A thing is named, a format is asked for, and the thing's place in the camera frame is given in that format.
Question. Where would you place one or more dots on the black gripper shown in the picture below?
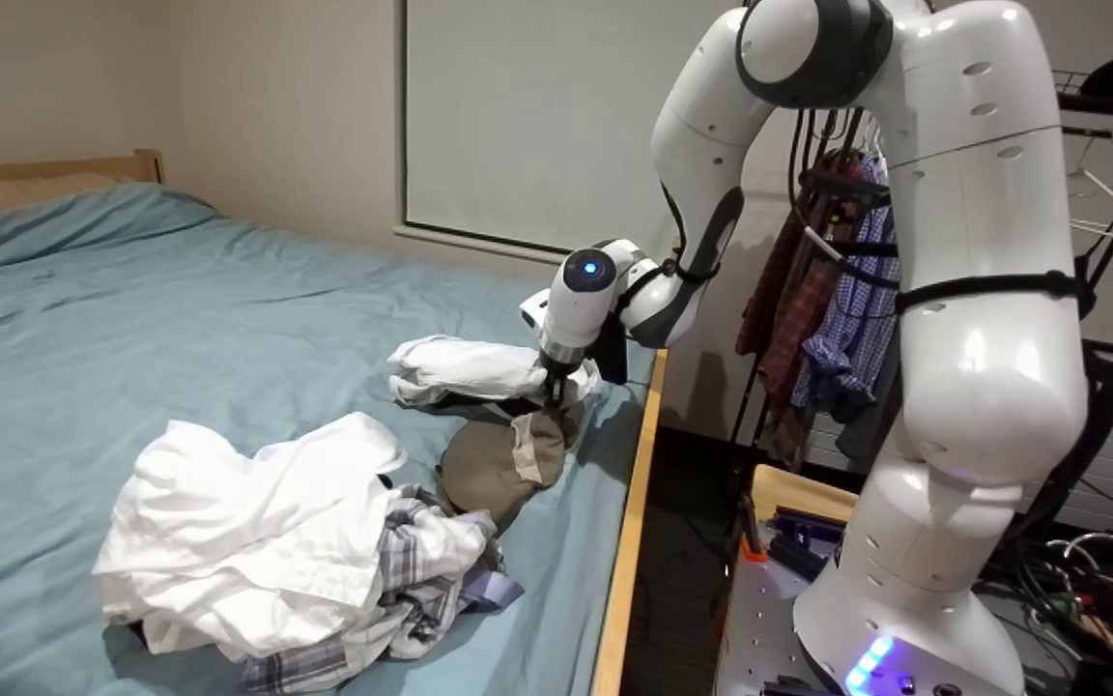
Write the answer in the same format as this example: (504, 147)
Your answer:
(554, 378)

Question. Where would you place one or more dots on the wooden box crate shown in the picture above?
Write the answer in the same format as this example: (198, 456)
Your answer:
(777, 491)

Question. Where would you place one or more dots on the blue hanging shirt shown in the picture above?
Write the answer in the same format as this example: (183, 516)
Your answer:
(842, 359)

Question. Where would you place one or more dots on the plaid checkered shirt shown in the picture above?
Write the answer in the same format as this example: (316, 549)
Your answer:
(430, 569)

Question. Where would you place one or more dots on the blue bed sheet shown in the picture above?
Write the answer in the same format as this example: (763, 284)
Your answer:
(140, 306)

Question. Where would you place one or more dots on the olive grey garment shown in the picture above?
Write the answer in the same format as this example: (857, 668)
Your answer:
(498, 465)

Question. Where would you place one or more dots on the white garment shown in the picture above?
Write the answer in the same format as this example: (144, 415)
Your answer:
(435, 368)

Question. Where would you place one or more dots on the red plaid hanging shirt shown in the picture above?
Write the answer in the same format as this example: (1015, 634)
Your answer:
(795, 290)

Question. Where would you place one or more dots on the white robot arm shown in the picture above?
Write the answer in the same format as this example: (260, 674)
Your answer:
(987, 303)

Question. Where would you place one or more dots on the large white crumpled shirt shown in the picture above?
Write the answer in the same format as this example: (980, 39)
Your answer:
(247, 556)

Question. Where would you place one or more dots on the black clothes rack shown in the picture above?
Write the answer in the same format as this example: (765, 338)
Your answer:
(782, 431)

